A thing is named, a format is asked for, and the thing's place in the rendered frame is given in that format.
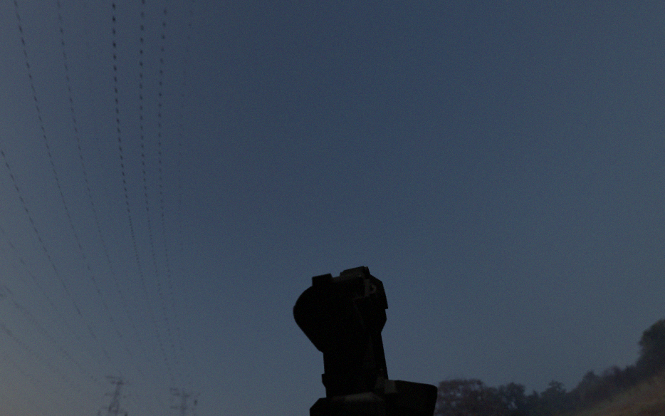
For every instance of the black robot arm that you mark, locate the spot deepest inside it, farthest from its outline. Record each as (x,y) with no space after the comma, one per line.
(343,317)

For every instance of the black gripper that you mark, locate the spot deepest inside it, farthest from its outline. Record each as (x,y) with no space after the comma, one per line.
(349,389)

